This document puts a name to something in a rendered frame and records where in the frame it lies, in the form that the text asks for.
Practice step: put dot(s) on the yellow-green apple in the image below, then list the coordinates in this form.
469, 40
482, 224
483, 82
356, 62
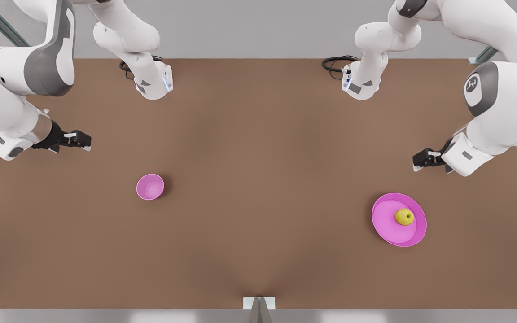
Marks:
404, 217

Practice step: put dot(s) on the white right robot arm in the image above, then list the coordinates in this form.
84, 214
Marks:
38, 58

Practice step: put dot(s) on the pink bowl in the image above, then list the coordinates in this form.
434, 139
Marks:
150, 186

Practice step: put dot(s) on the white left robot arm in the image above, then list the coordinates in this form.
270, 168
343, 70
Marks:
505, 103

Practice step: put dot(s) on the pink plate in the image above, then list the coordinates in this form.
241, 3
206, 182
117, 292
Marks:
397, 224

